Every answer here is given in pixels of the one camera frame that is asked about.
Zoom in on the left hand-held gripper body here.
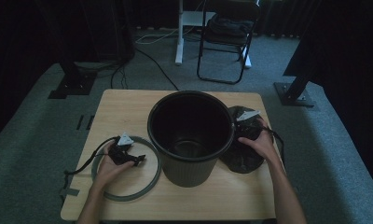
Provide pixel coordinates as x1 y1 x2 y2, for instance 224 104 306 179
107 132 136 166

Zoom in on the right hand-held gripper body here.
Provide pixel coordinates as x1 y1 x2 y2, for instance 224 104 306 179
233 109 265 142

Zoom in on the grey plastic bin ring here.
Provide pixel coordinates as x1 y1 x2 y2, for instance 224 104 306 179
90 135 162 203

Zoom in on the black round lid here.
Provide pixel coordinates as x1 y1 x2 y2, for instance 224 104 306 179
219 105 274 175

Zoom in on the dark green ribbed bin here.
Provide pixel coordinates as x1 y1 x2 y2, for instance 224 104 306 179
146 90 236 189

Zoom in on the person's right hand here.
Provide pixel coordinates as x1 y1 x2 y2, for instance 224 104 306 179
237 119 281 163

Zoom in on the person's left hand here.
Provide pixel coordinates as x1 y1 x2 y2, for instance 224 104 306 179
92 142 135 189

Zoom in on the black metal stand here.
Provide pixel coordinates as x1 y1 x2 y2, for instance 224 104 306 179
273 31 317 108
35 0 99 100

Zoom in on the grey tape patch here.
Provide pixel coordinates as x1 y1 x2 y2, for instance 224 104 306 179
59 174 81 202

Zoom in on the black folding chair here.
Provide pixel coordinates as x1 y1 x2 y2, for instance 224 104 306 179
196 0 262 86

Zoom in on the dark cloth bundle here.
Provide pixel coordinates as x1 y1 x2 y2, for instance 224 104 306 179
205 13 255 45

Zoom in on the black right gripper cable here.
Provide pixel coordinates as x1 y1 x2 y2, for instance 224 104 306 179
262 125 287 171

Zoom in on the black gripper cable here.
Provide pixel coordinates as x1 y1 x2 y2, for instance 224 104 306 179
63 135 120 176
262 125 287 171

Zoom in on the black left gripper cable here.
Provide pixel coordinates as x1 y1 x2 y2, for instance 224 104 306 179
63 135 120 176

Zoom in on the looped black floor cable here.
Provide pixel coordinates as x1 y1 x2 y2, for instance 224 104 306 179
109 60 131 91

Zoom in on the long black floor cable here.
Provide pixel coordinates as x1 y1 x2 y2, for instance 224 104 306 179
133 47 180 91

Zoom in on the white desk frame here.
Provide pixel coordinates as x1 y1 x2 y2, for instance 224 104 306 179
173 0 253 70

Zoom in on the white floor cable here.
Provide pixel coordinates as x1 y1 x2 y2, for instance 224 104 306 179
134 0 207 45

